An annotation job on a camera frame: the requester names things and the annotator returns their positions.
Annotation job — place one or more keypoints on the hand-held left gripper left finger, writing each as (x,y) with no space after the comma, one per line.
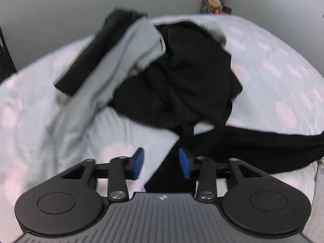
(138,164)

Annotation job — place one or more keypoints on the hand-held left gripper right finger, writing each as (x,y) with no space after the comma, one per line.
(184,164)

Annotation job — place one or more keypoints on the black garment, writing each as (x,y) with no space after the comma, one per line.
(189,81)

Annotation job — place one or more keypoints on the grey garment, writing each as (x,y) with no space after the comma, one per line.
(121,63)

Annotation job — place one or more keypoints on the bed with pink dotted sheet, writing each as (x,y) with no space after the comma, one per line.
(273,63)

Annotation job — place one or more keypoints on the person's grey clothing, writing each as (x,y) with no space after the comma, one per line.
(319,195)

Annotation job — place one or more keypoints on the wall socket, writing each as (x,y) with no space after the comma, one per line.
(228,9)

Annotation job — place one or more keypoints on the black furniture frame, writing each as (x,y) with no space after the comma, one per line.
(5,55)

